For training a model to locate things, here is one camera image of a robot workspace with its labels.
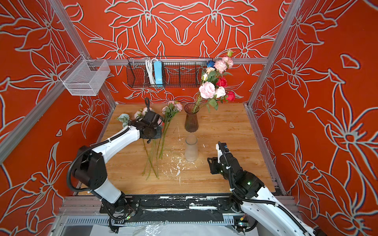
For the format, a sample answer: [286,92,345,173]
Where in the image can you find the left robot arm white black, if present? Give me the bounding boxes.
[67,98,163,213]

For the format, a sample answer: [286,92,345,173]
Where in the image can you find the cream peach rose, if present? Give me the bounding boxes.
[201,67,216,85]

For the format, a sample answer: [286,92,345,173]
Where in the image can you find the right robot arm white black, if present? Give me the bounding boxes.
[207,142,325,236]

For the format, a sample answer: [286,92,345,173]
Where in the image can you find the red rose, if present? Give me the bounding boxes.
[216,77,228,88]
[224,91,236,102]

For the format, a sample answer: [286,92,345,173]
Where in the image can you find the pink flower bunch right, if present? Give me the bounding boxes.
[158,100,183,159]

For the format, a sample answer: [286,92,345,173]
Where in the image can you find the white cable bundle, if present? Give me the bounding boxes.
[145,58,156,86]

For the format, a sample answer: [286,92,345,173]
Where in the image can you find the blue rose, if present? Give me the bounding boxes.
[207,61,215,68]

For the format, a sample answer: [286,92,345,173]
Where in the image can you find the light blue box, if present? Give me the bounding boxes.
[154,61,163,87]

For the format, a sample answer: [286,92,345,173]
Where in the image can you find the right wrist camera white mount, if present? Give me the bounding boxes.
[216,142,229,163]

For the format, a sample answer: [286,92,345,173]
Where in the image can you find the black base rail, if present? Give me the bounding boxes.
[99,193,245,225]

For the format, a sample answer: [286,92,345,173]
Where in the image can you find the pink carnation spray stem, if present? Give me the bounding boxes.
[214,50,234,86]

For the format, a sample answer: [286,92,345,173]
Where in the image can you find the clear frosted glass vase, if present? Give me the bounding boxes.
[185,135,198,162]

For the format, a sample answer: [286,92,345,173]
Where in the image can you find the white mesh wall basket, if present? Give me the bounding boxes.
[59,59,110,96]

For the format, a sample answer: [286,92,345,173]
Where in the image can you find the black wire wall basket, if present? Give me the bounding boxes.
[126,57,214,88]

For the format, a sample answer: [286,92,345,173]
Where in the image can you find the large pink peony stem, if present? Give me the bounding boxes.
[192,82,228,113]

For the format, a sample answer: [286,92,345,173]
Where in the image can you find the pink white flower bunch left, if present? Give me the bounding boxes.
[117,106,163,180]

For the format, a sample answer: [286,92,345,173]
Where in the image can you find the brown ribbed glass vase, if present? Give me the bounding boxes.
[184,103,199,133]

